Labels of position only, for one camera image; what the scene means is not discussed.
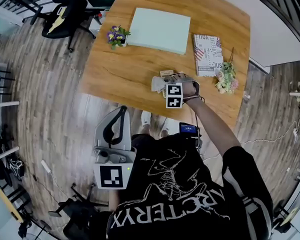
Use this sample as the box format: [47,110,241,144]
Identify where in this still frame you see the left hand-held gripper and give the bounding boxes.
[92,105,138,191]

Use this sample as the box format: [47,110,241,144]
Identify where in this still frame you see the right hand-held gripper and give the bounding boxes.
[164,72,200,109]

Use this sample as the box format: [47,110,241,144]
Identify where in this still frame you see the white terry cloth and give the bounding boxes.
[151,76,169,93]

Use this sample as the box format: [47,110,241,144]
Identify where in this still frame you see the person's right forearm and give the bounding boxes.
[183,95,242,157]

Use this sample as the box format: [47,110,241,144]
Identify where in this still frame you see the person's right hand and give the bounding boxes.
[182,81,198,103]

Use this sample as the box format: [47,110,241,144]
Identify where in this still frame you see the white shoe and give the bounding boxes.
[159,117,177,139]
[140,110,152,135]

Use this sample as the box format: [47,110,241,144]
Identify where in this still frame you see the black device with blue screen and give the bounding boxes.
[178,121,200,139]

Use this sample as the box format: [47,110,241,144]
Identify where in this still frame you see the printed flag pattern book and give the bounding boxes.
[192,33,225,77]

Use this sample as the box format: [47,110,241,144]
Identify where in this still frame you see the dried flower bouquet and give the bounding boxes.
[214,47,240,96]

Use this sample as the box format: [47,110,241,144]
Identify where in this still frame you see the pale green flat box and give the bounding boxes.
[126,7,192,56]

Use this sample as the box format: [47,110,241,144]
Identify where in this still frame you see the white power strip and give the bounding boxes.
[40,159,51,174]

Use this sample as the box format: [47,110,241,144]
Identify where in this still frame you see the black swivel chair base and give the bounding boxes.
[47,182,97,237]

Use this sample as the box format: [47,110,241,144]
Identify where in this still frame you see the purple flowers in white pot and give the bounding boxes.
[106,24,131,51]

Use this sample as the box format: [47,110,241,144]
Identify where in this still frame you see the black printed t-shirt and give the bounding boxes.
[88,133,275,240]

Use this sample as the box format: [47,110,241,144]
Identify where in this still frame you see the white curved partition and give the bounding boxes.
[189,0,300,69]

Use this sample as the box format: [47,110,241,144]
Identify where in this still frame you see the yellow round table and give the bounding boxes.
[0,187,25,224]

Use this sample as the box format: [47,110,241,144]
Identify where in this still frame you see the yellow paper sheet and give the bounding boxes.
[46,6,68,35]

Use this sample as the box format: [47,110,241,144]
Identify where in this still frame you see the black office chair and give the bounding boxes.
[29,0,103,53]

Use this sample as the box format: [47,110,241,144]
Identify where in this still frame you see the thin black cable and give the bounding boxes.
[181,95,206,145]

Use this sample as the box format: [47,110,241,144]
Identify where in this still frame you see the white cable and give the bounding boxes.
[239,120,300,145]

